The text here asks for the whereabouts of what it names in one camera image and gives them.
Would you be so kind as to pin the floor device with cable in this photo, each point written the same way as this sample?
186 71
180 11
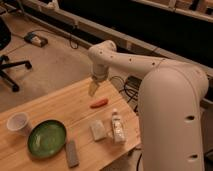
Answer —
36 40

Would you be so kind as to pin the black office chair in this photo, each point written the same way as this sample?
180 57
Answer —
5 38

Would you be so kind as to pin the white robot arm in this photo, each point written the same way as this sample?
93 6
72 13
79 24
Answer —
168 104

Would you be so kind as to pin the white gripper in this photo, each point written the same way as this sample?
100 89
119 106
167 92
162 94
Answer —
99 74

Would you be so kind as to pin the orange carrot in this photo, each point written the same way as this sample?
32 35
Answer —
99 103

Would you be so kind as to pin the small clear bottle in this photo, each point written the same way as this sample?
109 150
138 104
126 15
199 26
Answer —
117 127

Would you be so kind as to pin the green round plate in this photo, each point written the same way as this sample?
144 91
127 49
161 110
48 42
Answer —
46 139

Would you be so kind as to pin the grey rectangular block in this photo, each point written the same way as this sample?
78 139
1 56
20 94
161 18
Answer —
71 154

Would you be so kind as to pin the long metal rail frame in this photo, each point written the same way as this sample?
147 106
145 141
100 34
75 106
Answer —
174 35

